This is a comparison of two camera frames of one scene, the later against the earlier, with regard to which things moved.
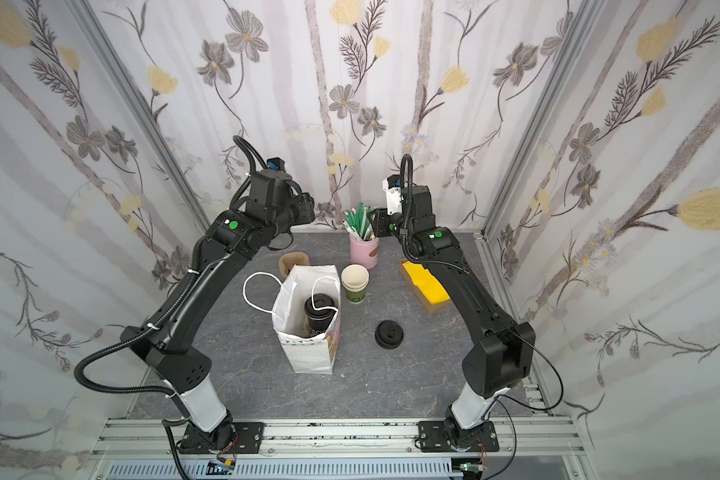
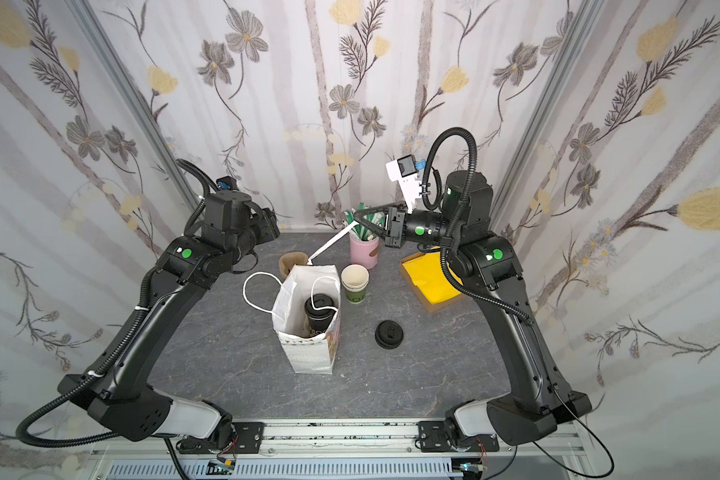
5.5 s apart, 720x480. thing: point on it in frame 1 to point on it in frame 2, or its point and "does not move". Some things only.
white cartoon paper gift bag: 308,353 does not move
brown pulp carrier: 288,260 does not move
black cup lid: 320,300 does not move
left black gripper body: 303,209 to 267,222
